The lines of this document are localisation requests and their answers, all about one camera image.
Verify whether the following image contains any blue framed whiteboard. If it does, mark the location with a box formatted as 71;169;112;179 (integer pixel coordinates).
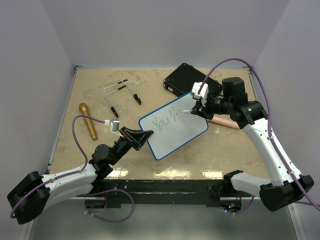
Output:
138;92;209;161

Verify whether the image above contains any wire whiteboard stand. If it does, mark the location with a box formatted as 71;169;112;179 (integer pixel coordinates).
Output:
103;79;142;118

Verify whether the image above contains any black hard case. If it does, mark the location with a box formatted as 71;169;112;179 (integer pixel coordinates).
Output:
163;62;223;98

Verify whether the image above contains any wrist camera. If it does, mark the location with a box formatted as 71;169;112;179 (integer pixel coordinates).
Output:
190;82;209;107
109;119;120;134

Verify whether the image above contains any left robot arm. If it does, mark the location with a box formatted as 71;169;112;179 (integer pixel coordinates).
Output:
7;127;154;225

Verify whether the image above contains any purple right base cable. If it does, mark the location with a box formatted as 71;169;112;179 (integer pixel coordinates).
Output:
223;194;255;216

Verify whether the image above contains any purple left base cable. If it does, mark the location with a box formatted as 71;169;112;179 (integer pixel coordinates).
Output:
84;187;135;223

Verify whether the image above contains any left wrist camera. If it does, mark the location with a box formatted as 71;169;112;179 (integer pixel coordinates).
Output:
109;119;120;134

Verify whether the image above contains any gold microphone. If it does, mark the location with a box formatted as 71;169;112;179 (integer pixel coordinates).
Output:
78;102;98;141

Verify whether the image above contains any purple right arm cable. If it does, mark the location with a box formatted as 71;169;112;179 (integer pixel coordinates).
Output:
201;58;320;208

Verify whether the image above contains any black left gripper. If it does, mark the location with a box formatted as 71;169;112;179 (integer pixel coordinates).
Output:
109;126;153;166

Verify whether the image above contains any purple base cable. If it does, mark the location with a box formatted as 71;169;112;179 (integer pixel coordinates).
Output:
223;194;255;216
84;187;135;223

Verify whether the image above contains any pink microphone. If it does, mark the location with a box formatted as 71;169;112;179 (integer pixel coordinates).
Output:
209;114;240;130

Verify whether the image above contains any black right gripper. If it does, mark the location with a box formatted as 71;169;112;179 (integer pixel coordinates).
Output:
191;92;233;121

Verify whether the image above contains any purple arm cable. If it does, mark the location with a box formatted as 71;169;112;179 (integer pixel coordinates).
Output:
201;58;320;208
9;115;111;219

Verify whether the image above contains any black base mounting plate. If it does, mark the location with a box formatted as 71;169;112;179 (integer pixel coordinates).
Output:
90;179;251;208

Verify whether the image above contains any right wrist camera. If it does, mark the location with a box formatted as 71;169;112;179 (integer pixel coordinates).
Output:
190;82;209;107

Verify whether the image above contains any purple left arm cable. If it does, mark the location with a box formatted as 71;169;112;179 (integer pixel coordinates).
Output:
9;115;111;219

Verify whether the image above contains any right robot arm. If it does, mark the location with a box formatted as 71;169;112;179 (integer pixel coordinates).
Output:
190;77;314;212

